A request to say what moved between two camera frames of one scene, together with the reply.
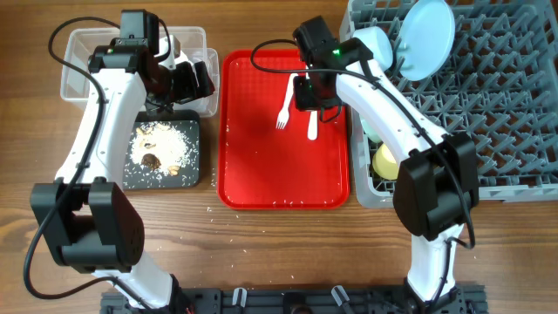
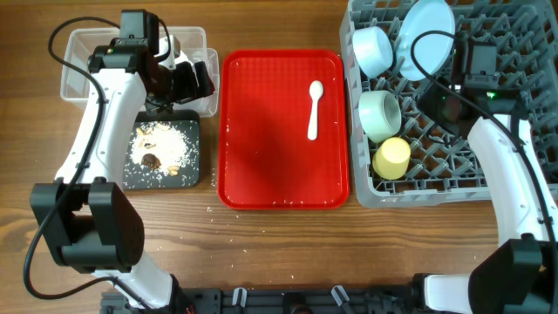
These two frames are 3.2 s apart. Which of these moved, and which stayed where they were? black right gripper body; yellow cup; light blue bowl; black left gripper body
Moved: black right gripper body
Stayed: light blue bowl; yellow cup; black left gripper body
